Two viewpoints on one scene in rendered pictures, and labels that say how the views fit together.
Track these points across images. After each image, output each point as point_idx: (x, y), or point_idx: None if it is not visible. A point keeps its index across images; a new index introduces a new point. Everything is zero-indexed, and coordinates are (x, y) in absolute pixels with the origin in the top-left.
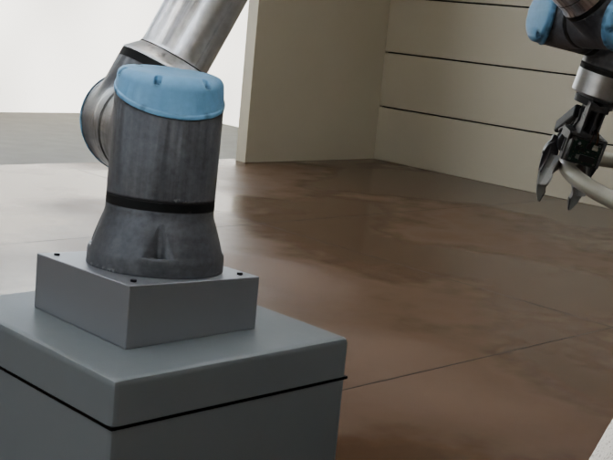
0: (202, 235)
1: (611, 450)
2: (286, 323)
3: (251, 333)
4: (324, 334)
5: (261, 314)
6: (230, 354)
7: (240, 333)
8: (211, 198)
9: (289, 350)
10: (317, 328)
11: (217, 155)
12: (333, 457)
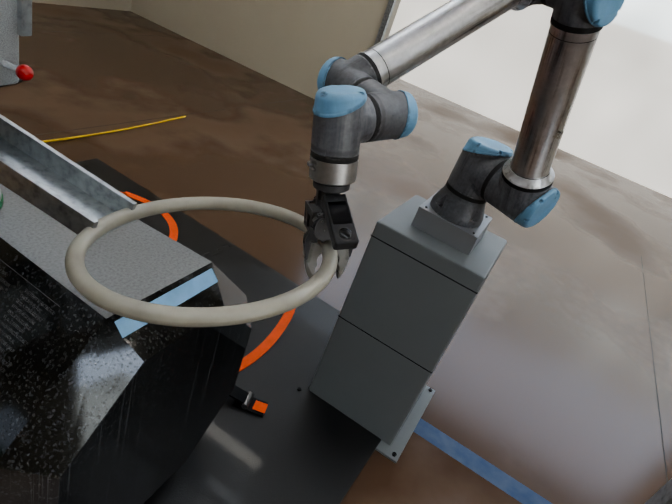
0: (440, 189)
1: (237, 298)
2: (404, 229)
3: (408, 220)
4: (386, 221)
5: (418, 236)
6: (402, 206)
7: (411, 220)
8: (448, 180)
9: (390, 212)
10: (391, 226)
11: (456, 166)
12: (360, 262)
